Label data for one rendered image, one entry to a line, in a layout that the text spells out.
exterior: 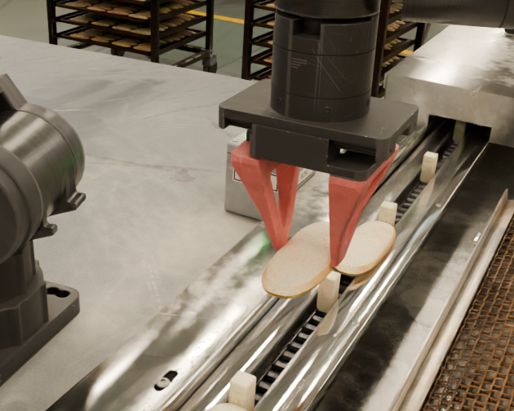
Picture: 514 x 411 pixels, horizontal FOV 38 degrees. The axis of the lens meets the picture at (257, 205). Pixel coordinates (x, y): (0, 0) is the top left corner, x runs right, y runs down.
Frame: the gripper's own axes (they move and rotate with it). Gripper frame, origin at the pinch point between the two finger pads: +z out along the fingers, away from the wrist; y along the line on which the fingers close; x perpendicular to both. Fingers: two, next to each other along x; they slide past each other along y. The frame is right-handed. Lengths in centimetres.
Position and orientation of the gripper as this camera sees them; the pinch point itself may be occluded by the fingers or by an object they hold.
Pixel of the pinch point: (309, 243)
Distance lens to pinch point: 47.6
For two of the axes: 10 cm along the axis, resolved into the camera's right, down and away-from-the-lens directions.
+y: -8.9, -2.3, 3.9
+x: -4.5, 3.9, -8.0
